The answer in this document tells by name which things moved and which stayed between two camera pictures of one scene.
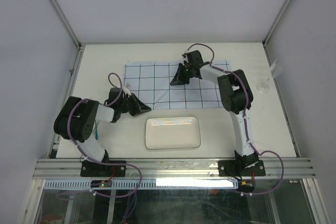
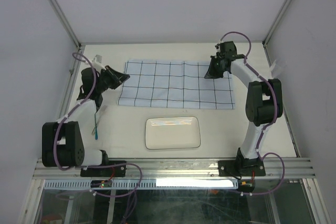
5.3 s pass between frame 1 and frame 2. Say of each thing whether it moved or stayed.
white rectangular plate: stayed
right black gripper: moved
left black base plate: stayed
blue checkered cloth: stayed
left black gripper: moved
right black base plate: stayed
